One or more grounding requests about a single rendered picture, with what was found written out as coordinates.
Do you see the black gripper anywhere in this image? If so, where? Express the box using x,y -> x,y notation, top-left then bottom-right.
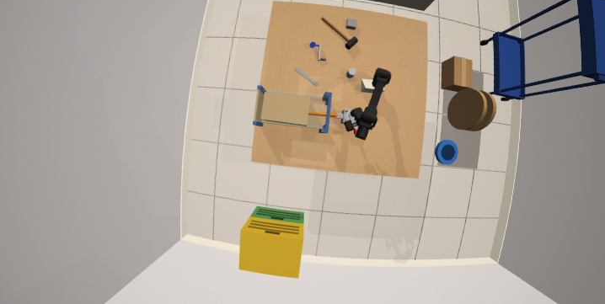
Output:
344,116 -> 360,131

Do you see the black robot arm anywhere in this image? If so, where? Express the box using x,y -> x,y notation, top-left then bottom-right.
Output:
351,67 -> 392,141

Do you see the grey flat bar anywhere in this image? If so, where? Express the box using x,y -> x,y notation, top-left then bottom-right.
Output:
294,67 -> 318,85

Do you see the black-headed mallet with wooden handle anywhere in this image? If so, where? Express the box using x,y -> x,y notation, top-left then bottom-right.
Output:
321,17 -> 358,50

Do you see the grey cylinder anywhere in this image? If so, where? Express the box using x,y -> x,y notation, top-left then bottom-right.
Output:
346,67 -> 356,78

